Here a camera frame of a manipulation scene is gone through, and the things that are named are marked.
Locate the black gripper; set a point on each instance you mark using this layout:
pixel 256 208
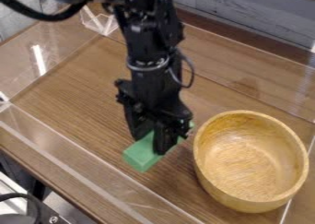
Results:
pixel 149 97

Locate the green rectangular block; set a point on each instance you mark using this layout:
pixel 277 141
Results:
pixel 138 155

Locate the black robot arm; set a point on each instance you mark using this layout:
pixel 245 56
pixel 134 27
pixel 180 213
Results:
pixel 150 28

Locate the brown wooden bowl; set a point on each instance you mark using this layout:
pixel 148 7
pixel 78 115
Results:
pixel 249 160

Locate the black metal table bracket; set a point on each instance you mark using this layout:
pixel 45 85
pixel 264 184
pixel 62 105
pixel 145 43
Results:
pixel 48 216

